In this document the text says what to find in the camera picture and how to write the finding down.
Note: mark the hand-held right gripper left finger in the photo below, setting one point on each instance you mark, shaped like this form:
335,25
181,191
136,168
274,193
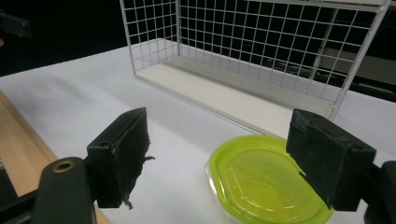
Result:
120,158

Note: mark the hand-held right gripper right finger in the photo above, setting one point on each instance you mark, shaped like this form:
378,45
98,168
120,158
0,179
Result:
330,161

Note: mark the green lidded plastic container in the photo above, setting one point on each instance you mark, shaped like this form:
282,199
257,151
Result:
264,183

